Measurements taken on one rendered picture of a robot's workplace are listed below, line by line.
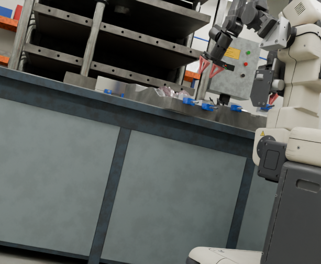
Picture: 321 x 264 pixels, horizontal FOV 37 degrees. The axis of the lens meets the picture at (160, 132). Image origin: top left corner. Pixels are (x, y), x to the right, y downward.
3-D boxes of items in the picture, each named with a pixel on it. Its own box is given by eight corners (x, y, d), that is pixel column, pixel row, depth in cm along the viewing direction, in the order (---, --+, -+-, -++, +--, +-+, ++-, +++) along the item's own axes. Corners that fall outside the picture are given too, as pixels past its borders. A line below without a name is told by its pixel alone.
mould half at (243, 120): (266, 135, 234) (272, 109, 234) (218, 123, 228) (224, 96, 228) (229, 132, 283) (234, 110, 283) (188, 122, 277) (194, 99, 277)
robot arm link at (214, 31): (230, 20, 203) (243, 26, 208) (216, 10, 211) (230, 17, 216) (216, 44, 207) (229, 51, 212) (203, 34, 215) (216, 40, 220)
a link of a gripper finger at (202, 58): (191, 68, 215) (201, 51, 212) (202, 73, 219) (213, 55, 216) (199, 75, 210) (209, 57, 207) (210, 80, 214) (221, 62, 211)
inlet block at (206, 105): (220, 115, 214) (222, 103, 214) (211, 112, 212) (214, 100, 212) (203, 113, 225) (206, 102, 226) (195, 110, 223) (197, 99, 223)
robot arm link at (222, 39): (227, 34, 205) (236, 39, 208) (219, 28, 210) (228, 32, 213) (219, 48, 207) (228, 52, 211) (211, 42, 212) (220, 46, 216)
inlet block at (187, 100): (201, 109, 209) (204, 97, 209) (192, 107, 206) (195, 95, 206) (185, 108, 220) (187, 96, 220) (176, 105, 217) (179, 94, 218)
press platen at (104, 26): (202, 59, 310) (204, 51, 310) (33, 10, 284) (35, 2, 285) (173, 69, 382) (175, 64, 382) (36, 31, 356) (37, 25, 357)
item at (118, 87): (133, 113, 299) (139, 86, 300) (91, 102, 293) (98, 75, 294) (121, 113, 348) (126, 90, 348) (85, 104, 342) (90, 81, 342)
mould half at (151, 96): (214, 121, 224) (220, 99, 224) (169, 108, 211) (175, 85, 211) (162, 114, 267) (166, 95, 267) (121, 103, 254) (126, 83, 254)
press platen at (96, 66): (194, 96, 309) (195, 88, 309) (23, 50, 284) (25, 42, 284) (166, 100, 381) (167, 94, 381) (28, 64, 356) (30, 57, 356)
